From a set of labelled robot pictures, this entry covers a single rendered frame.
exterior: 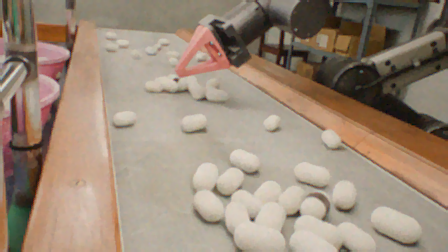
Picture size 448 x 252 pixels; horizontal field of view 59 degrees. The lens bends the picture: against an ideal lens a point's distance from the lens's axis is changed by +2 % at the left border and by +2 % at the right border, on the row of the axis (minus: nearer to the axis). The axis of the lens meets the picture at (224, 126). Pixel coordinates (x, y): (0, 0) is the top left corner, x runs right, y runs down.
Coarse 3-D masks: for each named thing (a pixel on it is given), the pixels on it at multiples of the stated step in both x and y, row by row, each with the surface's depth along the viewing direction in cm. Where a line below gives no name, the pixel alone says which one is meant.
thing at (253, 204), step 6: (240, 192) 32; (246, 192) 32; (234, 198) 32; (240, 198) 32; (246, 198) 32; (252, 198) 32; (246, 204) 31; (252, 204) 31; (258, 204) 31; (252, 210) 31; (258, 210) 31; (252, 216) 31
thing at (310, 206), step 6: (324, 192) 33; (306, 198) 33; (312, 198) 32; (306, 204) 32; (312, 204) 31; (318, 204) 31; (330, 204) 33; (300, 210) 32; (306, 210) 31; (312, 210) 31; (318, 210) 31; (324, 210) 32; (318, 216) 31; (324, 216) 32
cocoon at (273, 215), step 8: (264, 208) 30; (272, 208) 30; (280, 208) 30; (264, 216) 29; (272, 216) 29; (280, 216) 29; (264, 224) 28; (272, 224) 28; (280, 224) 29; (280, 232) 29
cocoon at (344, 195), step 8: (336, 184) 36; (344, 184) 35; (352, 184) 36; (336, 192) 35; (344, 192) 34; (352, 192) 34; (336, 200) 34; (344, 200) 34; (352, 200) 34; (344, 208) 34
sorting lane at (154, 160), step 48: (144, 48) 113; (144, 96) 64; (240, 96) 71; (144, 144) 44; (192, 144) 46; (240, 144) 48; (288, 144) 50; (144, 192) 34; (192, 192) 35; (384, 192) 39; (144, 240) 28; (192, 240) 28; (288, 240) 30; (384, 240) 31; (432, 240) 32
